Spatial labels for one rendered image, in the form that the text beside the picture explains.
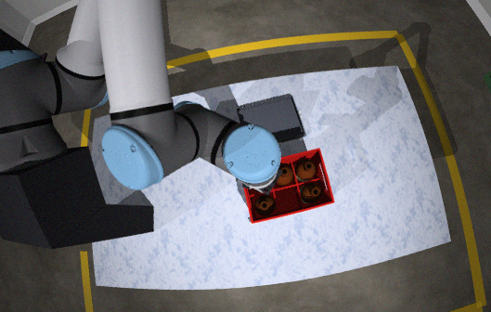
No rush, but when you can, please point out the red crate with dividers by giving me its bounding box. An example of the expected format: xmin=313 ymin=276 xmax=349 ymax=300
xmin=244 ymin=148 xmax=334 ymax=223

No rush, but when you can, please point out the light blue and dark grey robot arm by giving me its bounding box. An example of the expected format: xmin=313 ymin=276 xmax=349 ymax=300
xmin=0 ymin=0 xmax=281 ymax=190

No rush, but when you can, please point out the orange-brown bottle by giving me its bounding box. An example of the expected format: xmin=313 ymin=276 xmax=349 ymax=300
xmin=276 ymin=164 xmax=293 ymax=187
xmin=294 ymin=160 xmax=316 ymax=182

